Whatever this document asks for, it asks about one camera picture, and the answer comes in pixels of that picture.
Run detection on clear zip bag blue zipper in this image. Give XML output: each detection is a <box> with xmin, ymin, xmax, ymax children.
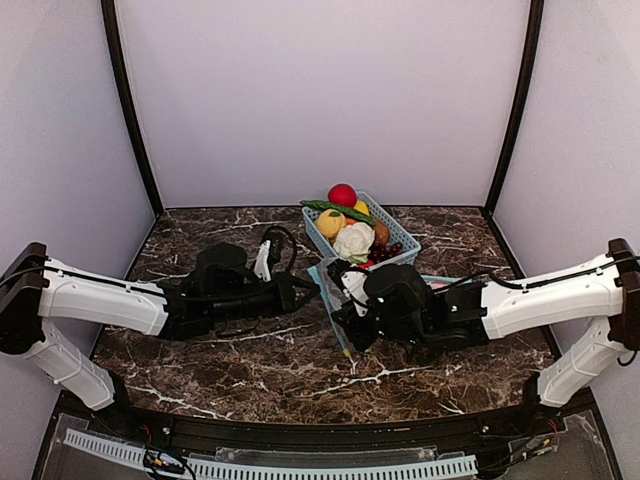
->
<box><xmin>421</xmin><ymin>275</ymin><xmax>457</xmax><ymax>290</ymax></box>

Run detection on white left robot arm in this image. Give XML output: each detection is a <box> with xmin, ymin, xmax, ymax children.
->
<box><xmin>1</xmin><ymin>240</ymin><xmax>320</xmax><ymax>412</ymax></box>

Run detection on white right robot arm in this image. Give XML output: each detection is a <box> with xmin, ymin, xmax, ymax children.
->
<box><xmin>327</xmin><ymin>239</ymin><xmax>639</xmax><ymax>411</ymax></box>

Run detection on red toy strawberry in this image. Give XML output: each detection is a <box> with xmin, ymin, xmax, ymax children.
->
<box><xmin>357</xmin><ymin>260</ymin><xmax>375</xmax><ymax>270</ymax></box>

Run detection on dark purple toy grapes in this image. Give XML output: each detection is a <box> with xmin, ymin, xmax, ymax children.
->
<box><xmin>368</xmin><ymin>242</ymin><xmax>403</xmax><ymax>264</ymax></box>

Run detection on white toy cauliflower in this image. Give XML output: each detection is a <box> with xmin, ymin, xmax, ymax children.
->
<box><xmin>333</xmin><ymin>222</ymin><xmax>375</xmax><ymax>264</ymax></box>

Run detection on blue perforated plastic basket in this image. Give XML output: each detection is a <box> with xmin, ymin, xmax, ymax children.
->
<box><xmin>301</xmin><ymin>186</ymin><xmax>421</xmax><ymax>269</ymax></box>

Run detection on brown toy kiwi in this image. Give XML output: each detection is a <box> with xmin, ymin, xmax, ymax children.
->
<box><xmin>374</xmin><ymin>219</ymin><xmax>391</xmax><ymax>245</ymax></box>

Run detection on green toy cucumber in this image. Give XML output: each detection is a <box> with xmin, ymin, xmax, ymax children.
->
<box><xmin>300</xmin><ymin>200</ymin><xmax>376</xmax><ymax>227</ymax></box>

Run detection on yellow toy lemon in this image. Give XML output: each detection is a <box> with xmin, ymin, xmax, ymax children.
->
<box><xmin>353</xmin><ymin>200</ymin><xmax>370</xmax><ymax>216</ymax></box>

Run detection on red toy tomato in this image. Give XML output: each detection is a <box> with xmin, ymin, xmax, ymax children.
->
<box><xmin>328</xmin><ymin>183</ymin><xmax>358</xmax><ymax>208</ymax></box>

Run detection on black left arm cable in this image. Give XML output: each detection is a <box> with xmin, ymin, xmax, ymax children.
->
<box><xmin>0</xmin><ymin>225</ymin><xmax>299</xmax><ymax>301</ymax></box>

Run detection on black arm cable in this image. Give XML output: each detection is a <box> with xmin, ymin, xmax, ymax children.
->
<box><xmin>449</xmin><ymin>252</ymin><xmax>640</xmax><ymax>291</ymax></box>
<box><xmin>0</xmin><ymin>225</ymin><xmax>299</xmax><ymax>301</ymax></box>

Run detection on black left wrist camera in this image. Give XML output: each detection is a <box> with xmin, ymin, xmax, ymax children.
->
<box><xmin>191</xmin><ymin>242</ymin><xmax>248</xmax><ymax>297</ymax></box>

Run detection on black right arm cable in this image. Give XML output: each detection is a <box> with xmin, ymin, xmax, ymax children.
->
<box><xmin>449</xmin><ymin>252</ymin><xmax>640</xmax><ymax>291</ymax></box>

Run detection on white slotted cable duct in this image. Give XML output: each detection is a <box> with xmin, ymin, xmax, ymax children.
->
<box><xmin>63</xmin><ymin>428</ymin><xmax>479</xmax><ymax>480</ymax></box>

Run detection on black front frame rail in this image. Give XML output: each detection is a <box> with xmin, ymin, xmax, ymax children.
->
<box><xmin>29</xmin><ymin>389</ymin><xmax>626</xmax><ymax>480</ymax></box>

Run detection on black right frame post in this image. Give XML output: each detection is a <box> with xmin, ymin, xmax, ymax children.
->
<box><xmin>484</xmin><ymin>0</ymin><xmax>545</xmax><ymax>217</ymax></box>

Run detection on black frame post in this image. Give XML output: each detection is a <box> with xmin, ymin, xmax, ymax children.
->
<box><xmin>484</xmin><ymin>0</ymin><xmax>545</xmax><ymax>217</ymax></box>
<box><xmin>100</xmin><ymin>0</ymin><xmax>165</xmax><ymax>218</ymax></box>

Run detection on black left frame post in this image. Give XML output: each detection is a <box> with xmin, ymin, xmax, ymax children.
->
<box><xmin>100</xmin><ymin>0</ymin><xmax>165</xmax><ymax>218</ymax></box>

